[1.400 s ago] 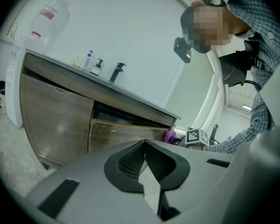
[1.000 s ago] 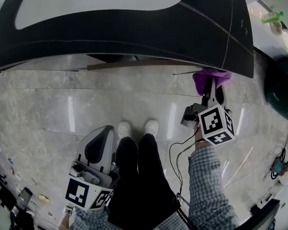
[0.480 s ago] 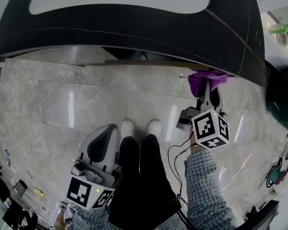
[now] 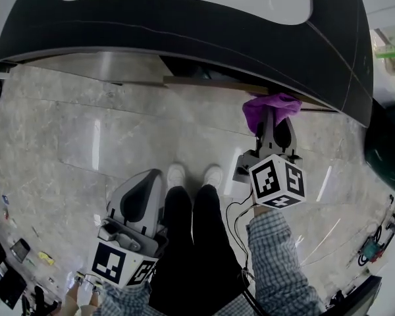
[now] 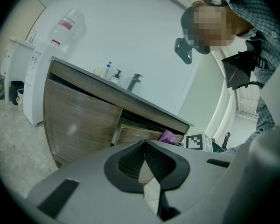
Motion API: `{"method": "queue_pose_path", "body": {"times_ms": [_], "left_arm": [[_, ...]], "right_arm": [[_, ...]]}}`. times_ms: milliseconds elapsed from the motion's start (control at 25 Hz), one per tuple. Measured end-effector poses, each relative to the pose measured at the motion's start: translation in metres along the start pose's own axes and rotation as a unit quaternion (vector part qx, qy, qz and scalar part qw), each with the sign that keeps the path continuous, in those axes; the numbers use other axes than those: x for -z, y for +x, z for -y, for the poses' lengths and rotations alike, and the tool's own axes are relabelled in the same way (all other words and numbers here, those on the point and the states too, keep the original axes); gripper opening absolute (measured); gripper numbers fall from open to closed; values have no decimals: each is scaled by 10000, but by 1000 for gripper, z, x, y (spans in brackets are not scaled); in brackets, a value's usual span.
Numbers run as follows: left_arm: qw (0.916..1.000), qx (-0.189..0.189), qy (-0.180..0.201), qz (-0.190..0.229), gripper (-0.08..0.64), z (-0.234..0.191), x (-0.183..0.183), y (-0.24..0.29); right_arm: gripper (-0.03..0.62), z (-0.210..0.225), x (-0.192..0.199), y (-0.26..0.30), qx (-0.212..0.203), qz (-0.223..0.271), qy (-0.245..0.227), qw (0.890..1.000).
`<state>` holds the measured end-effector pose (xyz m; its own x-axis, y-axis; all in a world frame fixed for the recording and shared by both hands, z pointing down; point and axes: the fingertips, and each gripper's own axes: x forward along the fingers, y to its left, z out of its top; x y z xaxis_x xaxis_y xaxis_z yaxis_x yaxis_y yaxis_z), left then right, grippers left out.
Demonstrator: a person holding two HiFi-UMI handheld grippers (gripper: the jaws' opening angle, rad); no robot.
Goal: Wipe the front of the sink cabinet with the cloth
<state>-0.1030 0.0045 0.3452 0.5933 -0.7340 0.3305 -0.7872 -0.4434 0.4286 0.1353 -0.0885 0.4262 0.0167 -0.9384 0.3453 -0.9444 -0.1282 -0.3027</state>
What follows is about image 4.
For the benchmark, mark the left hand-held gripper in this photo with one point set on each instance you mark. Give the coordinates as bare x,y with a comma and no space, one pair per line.
108,262

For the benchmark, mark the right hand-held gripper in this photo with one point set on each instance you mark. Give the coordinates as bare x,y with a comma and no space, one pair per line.
276,183

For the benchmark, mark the purple cloth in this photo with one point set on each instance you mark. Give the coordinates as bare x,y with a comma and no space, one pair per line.
260,110

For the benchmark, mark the person's left forearm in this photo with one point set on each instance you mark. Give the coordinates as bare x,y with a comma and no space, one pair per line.
125,300

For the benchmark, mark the person's right forearm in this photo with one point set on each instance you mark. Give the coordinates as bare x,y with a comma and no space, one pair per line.
273,252

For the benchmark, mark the person's left white shoe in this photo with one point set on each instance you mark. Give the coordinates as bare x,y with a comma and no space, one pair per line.
176,174

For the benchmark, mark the person's white shoe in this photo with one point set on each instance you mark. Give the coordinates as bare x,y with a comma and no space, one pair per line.
213,176
176,174

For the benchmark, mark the black trousers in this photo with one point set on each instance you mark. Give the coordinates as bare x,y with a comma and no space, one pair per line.
197,242

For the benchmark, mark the person's right white shoe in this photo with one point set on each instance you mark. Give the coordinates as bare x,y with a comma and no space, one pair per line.
213,176

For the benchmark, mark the dark green bin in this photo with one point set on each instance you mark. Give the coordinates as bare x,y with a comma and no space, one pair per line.
385,150

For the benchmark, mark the yellow floor item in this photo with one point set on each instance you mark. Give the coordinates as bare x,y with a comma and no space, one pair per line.
46,258

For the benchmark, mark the small black floor bin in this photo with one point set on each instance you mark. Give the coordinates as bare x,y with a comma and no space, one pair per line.
19,250

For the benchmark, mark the blue card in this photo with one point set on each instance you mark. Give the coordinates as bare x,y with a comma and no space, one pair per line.
6,199

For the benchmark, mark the small round bowl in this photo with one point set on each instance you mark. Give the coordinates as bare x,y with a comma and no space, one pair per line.
393,66

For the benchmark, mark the green bottle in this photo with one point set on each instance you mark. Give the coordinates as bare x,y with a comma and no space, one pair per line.
388,52

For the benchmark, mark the checked shirt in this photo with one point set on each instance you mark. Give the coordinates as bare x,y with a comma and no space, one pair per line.
233,309

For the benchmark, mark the teal electronic device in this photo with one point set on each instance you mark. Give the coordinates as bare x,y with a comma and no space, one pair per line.
370,250

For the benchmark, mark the grey laptop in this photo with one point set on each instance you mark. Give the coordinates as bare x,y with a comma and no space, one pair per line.
358,298

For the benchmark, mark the wooden drawer cabinet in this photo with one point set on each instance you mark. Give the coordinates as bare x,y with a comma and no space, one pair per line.
184,66

